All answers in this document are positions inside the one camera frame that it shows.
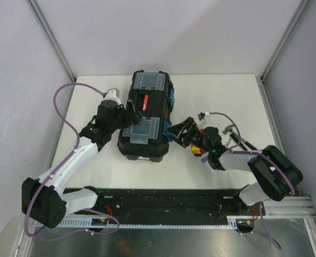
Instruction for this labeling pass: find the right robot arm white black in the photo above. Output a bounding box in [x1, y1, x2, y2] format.
[165, 117, 303, 215]

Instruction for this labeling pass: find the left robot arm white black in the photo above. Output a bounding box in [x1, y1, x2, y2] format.
[21, 100, 142, 229]

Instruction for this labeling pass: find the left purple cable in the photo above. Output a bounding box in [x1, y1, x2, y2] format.
[24, 82, 121, 241]

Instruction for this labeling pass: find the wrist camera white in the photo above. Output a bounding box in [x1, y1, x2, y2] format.
[197, 111, 210, 121]
[103, 88, 121, 105]

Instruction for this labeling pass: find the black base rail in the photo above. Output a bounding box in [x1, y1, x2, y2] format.
[74, 187, 271, 223]

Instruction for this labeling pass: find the yellow utility knife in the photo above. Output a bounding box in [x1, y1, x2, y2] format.
[191, 145, 205, 157]

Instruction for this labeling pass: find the aluminium frame post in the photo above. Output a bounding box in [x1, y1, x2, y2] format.
[260, 0, 312, 81]
[26, 0, 76, 82]

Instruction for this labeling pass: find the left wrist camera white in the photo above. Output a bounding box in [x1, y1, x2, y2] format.
[103, 88, 121, 105]

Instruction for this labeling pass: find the purple cable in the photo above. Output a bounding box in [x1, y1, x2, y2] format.
[208, 111, 297, 251]
[24, 82, 121, 241]

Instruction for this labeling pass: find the right aluminium frame post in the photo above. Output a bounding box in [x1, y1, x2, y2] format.
[260, 0, 312, 81]

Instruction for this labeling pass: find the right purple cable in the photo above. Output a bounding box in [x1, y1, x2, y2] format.
[208, 111, 297, 251]

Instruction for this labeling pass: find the grey slotted cable duct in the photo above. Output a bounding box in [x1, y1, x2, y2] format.
[58, 215, 257, 230]

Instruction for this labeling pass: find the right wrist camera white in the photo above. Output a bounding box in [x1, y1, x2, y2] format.
[197, 111, 210, 121]

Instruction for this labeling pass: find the claw hammer black handle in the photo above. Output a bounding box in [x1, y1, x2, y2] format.
[223, 125, 261, 152]

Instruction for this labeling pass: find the blue screwdriver left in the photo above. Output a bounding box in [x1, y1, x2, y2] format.
[201, 156, 208, 163]

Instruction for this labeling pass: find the left aluminium frame post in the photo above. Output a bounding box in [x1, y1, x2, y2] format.
[26, 0, 76, 82]

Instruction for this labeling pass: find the black plastic toolbox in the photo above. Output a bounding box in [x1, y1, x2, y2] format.
[117, 70, 175, 162]

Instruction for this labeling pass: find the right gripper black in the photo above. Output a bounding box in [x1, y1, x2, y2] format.
[164, 117, 211, 154]

